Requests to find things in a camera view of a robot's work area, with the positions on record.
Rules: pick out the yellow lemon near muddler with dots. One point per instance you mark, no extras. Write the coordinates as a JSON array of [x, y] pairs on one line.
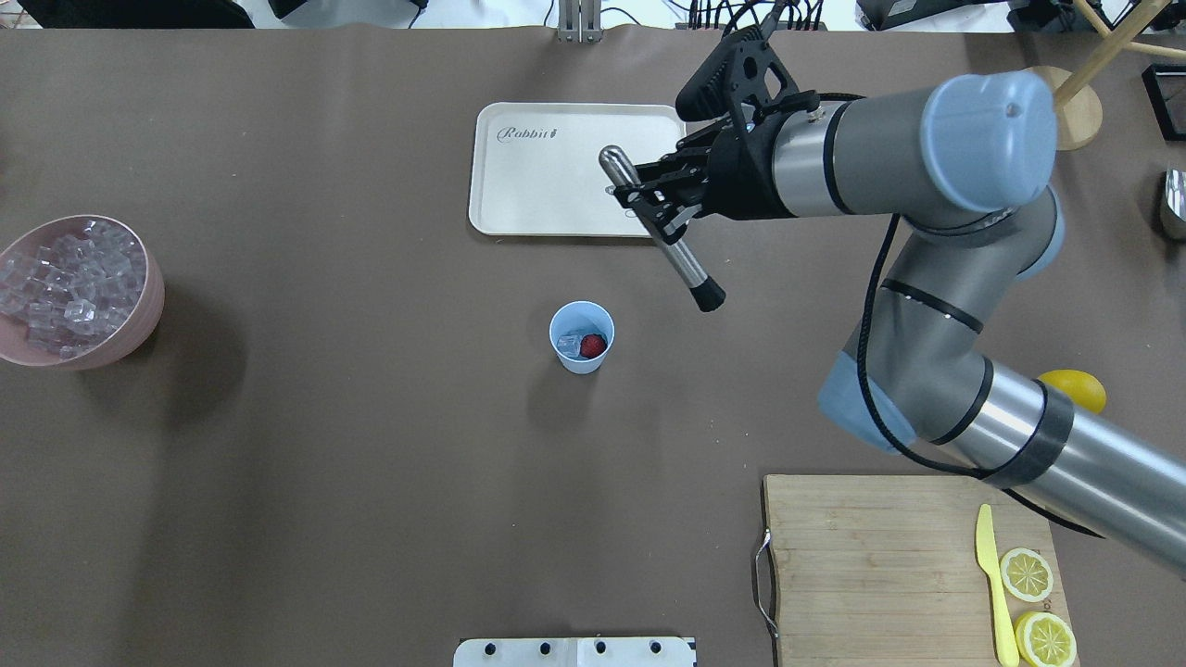
[[1083, 388]]

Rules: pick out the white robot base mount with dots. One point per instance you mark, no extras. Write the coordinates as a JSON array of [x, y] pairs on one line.
[[577, 651]]

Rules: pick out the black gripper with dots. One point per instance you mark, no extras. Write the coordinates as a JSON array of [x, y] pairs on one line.
[[744, 176]]

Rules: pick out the pile of ice cubes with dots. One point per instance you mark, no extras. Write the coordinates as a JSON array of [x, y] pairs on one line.
[[69, 287]]

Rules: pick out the ice cube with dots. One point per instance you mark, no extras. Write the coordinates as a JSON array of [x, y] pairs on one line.
[[567, 345]]

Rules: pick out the lemon half upper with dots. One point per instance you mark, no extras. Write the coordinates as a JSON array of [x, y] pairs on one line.
[[1027, 575]]

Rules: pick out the steel ice scoop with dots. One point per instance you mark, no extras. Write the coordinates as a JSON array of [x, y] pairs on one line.
[[1172, 206]]

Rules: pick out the lemon half lower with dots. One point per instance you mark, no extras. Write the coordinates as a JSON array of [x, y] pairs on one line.
[[1044, 639]]

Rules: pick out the red strawberry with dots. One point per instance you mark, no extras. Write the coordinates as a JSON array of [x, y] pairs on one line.
[[592, 346]]

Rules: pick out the lemon half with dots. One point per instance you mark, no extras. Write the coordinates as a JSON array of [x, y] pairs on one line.
[[1044, 639], [1027, 575]]

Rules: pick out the yellow plastic knife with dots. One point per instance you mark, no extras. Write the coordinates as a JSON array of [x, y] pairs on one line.
[[1003, 640]]

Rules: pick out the cream rabbit tray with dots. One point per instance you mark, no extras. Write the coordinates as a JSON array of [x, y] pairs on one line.
[[536, 171]]

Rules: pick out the light blue cup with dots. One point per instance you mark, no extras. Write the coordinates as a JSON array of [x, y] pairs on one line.
[[585, 317]]

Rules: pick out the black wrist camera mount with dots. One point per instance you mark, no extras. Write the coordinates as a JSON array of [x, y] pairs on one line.
[[742, 79]]

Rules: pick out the wooden mug tree stand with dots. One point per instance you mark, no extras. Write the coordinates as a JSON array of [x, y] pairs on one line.
[[1078, 109]]

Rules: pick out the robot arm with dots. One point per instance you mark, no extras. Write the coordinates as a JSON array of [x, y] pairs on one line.
[[967, 166]]

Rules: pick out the pink bowl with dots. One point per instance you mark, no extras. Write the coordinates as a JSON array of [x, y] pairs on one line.
[[139, 315]]

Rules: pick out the steel muddler black tip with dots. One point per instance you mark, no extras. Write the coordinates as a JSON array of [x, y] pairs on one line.
[[666, 224]]

